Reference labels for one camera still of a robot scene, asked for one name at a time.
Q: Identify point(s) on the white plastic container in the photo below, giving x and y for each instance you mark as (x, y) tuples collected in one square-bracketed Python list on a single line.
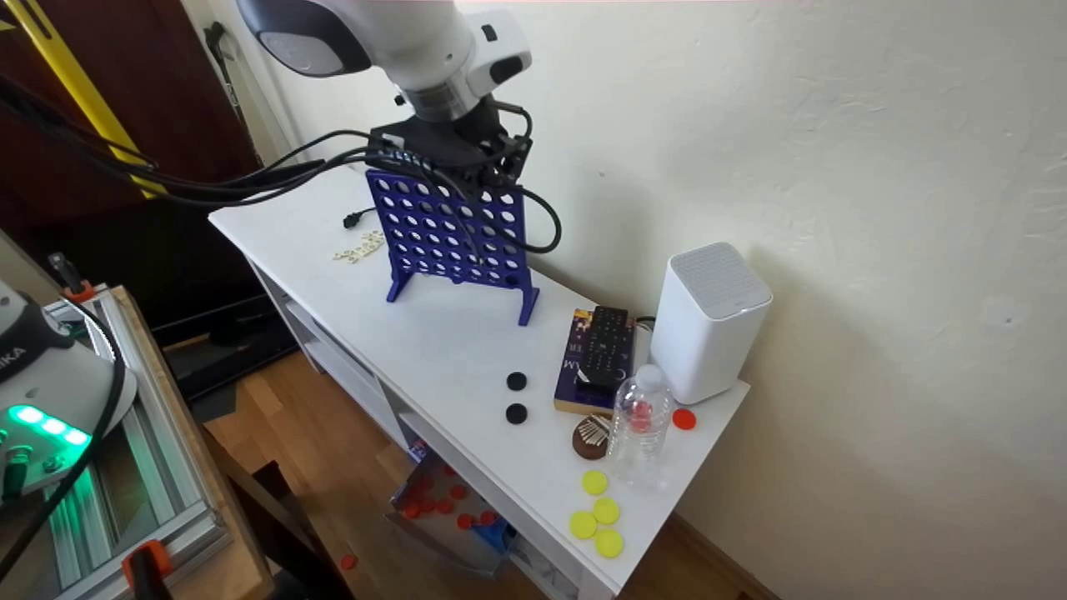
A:
[(708, 318)]

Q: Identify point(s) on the yellow game chips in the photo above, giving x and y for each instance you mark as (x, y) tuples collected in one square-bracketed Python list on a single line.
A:
[(601, 515)]

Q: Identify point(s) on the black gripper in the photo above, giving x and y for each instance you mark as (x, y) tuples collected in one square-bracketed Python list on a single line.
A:
[(482, 151)]

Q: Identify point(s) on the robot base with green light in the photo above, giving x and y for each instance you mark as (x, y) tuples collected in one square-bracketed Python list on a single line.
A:
[(56, 392)]

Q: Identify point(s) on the blue connect four gameboard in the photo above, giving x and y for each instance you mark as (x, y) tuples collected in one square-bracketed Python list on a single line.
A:
[(438, 230)]

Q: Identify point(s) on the box of chips under table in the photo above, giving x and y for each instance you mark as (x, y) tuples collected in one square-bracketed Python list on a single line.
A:
[(450, 518)]

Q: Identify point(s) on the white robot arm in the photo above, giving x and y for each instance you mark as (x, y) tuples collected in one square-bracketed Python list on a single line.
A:
[(441, 62)]

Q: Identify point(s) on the black game chip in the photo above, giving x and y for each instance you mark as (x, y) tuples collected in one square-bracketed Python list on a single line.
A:
[(515, 381), (518, 413)]

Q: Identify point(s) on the red chip by bottle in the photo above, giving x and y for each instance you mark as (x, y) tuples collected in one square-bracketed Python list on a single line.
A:
[(686, 419)]

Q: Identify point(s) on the brown round object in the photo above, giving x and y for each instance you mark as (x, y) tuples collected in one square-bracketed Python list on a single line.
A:
[(591, 437)]

